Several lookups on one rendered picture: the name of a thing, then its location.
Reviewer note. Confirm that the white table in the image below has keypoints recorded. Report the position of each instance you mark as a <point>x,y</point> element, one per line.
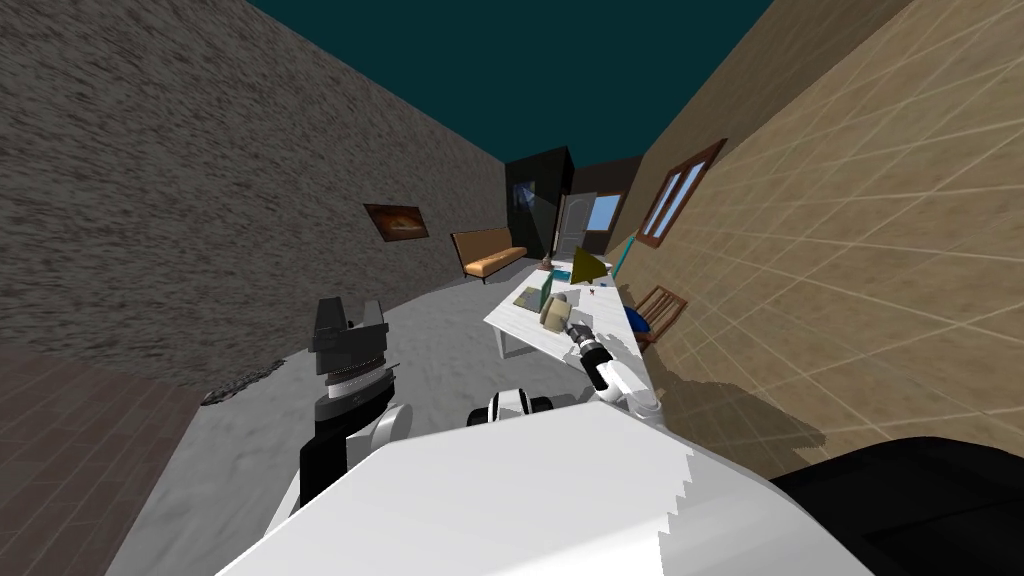
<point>534,330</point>

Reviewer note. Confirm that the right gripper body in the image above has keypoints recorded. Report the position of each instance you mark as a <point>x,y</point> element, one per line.
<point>578,333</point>

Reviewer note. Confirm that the teal stick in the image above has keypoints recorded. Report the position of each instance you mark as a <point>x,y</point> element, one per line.
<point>623,256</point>

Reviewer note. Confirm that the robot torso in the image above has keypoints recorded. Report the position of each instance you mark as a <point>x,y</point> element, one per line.
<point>512,496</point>

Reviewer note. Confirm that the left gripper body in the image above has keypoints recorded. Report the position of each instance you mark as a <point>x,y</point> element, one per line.
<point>349,346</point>

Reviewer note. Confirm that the black tall cabinet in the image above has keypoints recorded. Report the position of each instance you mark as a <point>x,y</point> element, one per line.
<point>544,200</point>

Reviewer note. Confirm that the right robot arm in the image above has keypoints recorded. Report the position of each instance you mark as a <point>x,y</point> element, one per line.
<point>904,512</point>

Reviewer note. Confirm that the grey panel door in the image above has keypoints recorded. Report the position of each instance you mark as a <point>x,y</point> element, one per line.
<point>573,228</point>

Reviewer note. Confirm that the orange brown sofa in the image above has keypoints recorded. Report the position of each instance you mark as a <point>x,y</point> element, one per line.
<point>490,254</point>

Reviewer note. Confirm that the wooden chair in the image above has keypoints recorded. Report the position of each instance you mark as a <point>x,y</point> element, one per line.
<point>662,308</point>

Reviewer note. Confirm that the small brown statuette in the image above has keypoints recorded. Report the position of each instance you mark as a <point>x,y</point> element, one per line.
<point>547,260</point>

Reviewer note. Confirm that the beige rounded object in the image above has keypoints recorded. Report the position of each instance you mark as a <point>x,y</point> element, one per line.
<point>555,314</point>

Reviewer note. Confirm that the blue window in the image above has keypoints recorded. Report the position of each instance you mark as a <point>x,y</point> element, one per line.
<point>604,213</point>

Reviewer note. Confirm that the brown framed window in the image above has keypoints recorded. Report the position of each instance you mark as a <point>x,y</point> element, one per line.
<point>678,192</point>

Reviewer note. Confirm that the brown framed wall picture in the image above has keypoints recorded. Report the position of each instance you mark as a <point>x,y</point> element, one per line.
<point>396,222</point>

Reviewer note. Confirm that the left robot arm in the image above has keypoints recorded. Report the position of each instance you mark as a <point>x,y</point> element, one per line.
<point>344,432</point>

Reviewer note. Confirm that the teal book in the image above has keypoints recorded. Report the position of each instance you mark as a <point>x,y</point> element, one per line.
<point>562,275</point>

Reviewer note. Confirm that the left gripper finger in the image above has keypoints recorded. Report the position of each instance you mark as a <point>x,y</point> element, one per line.
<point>330,314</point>
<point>374,314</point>

